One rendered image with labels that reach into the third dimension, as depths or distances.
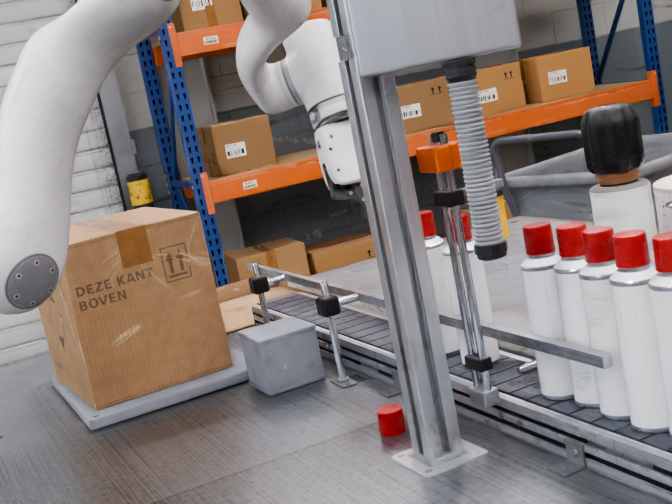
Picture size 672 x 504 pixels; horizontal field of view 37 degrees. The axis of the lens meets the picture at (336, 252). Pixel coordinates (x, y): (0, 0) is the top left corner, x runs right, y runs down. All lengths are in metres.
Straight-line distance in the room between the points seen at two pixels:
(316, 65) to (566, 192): 2.17
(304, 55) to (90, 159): 3.90
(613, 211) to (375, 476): 0.52
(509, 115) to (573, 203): 1.88
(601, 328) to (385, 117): 0.33
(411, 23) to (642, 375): 0.43
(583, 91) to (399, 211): 4.73
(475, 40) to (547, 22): 5.58
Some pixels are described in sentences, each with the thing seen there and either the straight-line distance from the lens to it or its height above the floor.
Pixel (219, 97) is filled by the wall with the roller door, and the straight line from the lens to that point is 5.69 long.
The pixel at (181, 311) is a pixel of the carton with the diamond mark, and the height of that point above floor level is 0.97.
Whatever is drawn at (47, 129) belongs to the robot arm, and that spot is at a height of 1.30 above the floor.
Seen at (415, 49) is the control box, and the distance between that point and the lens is 1.06.
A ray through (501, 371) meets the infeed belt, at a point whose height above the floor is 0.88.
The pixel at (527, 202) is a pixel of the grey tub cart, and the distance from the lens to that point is 3.75.
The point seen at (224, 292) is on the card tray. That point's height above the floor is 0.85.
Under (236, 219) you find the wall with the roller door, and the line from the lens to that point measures 5.62.
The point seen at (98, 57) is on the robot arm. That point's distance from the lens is 1.23.
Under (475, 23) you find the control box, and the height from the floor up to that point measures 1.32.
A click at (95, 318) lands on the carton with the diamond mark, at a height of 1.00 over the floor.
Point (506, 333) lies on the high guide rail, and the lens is 1.21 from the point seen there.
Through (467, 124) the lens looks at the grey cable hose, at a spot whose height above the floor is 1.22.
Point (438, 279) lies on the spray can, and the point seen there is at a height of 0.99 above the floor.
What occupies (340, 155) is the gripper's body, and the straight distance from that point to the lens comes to 1.52.
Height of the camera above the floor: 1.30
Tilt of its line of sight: 10 degrees down
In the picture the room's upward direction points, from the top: 11 degrees counter-clockwise
